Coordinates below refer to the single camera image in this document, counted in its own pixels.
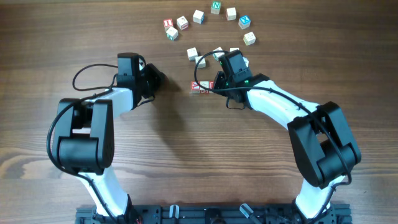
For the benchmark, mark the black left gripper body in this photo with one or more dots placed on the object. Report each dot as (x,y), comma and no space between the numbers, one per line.
(150,82)

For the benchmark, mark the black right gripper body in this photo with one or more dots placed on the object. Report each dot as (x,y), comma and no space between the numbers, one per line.
(221,81)

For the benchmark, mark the red M letter block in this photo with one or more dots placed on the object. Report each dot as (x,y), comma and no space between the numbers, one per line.
(211,86)

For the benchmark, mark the green B letter block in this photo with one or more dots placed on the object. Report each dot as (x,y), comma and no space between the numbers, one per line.
(218,52)

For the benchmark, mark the red-sided Z block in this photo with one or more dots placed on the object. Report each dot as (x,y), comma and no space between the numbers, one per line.
(233,49)

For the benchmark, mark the red Q picture block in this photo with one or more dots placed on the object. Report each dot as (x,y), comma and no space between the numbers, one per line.
(204,86)

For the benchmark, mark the blue E letter block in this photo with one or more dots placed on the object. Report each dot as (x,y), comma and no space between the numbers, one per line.
(199,62)

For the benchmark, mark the red A letter block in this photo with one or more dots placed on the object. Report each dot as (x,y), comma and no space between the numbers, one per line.
(195,88)

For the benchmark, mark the green E W block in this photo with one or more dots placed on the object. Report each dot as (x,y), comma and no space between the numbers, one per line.
(192,53)

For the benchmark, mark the green N letter block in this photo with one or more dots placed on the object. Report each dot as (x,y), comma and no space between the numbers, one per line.
(215,7)

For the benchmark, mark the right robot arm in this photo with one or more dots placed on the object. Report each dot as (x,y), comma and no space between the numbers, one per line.
(323,144)

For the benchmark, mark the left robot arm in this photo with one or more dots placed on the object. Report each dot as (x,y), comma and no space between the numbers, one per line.
(80,141)

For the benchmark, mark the yellow-sided picture block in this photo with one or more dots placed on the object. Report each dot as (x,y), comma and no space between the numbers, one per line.
(249,38)

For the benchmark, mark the green J letter block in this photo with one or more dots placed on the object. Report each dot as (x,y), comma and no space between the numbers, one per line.
(172,33)

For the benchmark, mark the blue X letter block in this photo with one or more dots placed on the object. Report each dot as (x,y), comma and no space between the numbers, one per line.
(244,22)

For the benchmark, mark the red I letter block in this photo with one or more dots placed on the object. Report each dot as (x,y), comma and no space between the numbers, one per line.
(168,23)

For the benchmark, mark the red-sided plain top block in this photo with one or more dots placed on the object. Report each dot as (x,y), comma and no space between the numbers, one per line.
(231,13)

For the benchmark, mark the red 6 number block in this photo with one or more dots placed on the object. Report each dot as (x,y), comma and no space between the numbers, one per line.
(182,23)

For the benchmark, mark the plain blue-sided block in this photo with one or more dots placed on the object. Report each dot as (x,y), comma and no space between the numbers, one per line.
(198,16)

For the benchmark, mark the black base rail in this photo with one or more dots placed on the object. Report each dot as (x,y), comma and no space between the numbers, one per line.
(273,213)

